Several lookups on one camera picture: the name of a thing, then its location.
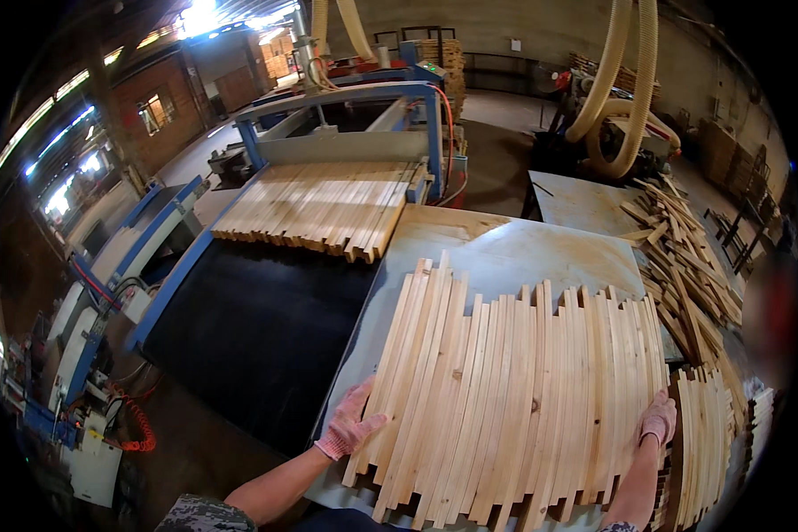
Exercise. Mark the person's right hand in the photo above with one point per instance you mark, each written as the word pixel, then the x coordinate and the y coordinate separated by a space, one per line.
pixel 658 419

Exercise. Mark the person's left hand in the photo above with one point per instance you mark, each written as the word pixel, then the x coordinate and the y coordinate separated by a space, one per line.
pixel 346 425

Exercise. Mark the person's right fingers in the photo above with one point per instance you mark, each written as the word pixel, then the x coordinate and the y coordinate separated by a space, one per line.
pixel 662 401

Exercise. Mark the row of long wooden slats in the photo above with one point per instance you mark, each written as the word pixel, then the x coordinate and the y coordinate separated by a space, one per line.
pixel 505 399

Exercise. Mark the stack of curved wooden slats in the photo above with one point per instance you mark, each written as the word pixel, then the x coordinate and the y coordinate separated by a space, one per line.
pixel 701 445

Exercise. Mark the stack of pale thin slats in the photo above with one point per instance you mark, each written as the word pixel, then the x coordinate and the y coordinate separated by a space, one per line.
pixel 760 429

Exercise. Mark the pile of scrap wood pieces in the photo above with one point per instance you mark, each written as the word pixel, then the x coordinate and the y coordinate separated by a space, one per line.
pixel 688 272

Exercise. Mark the black metal rack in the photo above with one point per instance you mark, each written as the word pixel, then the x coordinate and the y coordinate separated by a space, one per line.
pixel 738 233

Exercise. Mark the plywood work table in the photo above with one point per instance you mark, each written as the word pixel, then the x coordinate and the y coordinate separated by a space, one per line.
pixel 525 256

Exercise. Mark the grey metal table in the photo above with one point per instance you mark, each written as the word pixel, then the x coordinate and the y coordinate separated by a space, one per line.
pixel 578 203

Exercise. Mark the stacks of brown wood panels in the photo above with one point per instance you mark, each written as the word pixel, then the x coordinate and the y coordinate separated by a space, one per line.
pixel 731 159

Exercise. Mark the woodworking machine with red parts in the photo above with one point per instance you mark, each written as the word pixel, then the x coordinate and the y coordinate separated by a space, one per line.
pixel 572 126

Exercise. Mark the low stack of wooden boards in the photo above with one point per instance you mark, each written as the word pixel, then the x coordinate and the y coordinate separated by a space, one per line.
pixel 622 76

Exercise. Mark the wooden slats batch on conveyor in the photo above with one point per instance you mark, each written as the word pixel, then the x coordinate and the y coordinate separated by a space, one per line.
pixel 319 206

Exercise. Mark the tall stack of wooden pallets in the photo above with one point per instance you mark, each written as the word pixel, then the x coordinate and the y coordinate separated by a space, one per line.
pixel 447 70

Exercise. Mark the control box with green buttons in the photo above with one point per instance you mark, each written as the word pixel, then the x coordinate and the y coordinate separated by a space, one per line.
pixel 430 70

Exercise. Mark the black conveyor belt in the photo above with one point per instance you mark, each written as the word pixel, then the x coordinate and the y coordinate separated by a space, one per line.
pixel 259 332

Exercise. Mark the person's body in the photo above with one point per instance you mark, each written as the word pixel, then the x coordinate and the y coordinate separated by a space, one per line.
pixel 206 515

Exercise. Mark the white and blue machine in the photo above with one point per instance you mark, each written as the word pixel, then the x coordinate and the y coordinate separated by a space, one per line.
pixel 143 229

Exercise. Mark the blue frame saw machine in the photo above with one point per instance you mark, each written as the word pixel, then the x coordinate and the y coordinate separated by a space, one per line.
pixel 346 136

